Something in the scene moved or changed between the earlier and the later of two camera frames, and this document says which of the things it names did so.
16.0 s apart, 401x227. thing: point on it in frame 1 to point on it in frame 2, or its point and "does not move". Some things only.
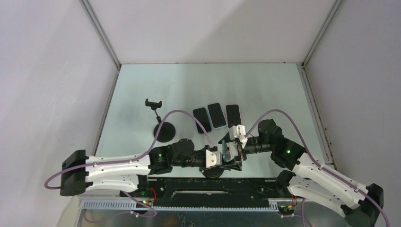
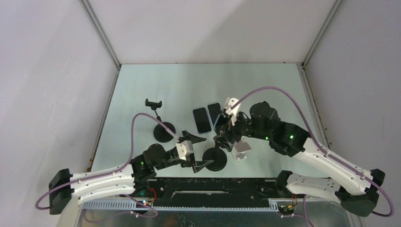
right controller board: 286,210 does not move
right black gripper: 235,163 to 231,127
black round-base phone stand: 167,131 does not move
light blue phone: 217,115 does not move
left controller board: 148,203 does not move
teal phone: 223,150 to 221,121
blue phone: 201,115 does not move
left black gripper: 203,151 to 197,165
